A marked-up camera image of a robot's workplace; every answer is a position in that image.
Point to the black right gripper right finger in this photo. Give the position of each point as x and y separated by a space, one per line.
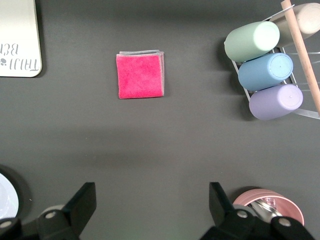
217 202

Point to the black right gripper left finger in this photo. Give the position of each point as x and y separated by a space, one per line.
82 200

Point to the white plate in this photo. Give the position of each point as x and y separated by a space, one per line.
7 195

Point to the metal scoop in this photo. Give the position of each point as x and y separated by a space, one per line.
265 208

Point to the pink ribbed bowl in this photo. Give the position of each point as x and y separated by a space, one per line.
290 207

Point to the pale purple cup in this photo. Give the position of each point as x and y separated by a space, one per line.
272 102

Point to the pink folded cloth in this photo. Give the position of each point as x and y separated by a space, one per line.
140 77

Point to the pale blue cup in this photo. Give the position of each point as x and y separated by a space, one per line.
262 72

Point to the pale green cup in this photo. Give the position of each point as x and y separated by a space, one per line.
250 41

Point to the wooden rod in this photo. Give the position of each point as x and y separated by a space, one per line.
303 57

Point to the beige bear print tray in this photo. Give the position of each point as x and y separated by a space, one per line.
17 30

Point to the beige cup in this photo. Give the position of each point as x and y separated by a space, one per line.
308 20

